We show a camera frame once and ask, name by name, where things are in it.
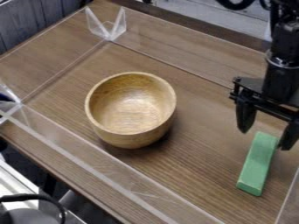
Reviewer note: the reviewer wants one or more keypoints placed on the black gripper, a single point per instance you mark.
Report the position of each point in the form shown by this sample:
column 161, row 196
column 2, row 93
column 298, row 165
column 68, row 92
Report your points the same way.
column 248, row 96

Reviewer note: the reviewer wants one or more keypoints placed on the green rectangular block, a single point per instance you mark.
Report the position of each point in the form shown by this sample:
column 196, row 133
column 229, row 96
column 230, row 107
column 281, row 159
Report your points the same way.
column 253, row 176

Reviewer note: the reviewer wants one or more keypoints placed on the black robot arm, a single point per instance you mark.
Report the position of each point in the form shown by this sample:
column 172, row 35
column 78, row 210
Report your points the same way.
column 274, row 94

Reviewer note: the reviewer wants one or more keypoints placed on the brown wooden bowl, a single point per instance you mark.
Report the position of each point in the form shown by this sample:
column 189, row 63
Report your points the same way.
column 130, row 108

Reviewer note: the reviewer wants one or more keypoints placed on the grey metal stand base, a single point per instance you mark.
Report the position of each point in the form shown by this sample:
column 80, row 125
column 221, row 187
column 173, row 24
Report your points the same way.
column 34, row 215

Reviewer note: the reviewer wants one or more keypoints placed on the clear acrylic front wall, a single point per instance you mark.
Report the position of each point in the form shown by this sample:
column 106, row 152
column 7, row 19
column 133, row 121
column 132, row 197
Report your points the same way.
column 117, row 187

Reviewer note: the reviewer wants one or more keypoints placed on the clear acrylic corner bracket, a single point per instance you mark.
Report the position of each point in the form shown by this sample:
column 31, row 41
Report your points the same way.
column 108, row 30

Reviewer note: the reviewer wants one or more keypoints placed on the clear acrylic left bracket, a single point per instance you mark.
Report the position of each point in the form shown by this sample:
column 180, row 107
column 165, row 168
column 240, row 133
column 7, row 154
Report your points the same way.
column 10, row 102

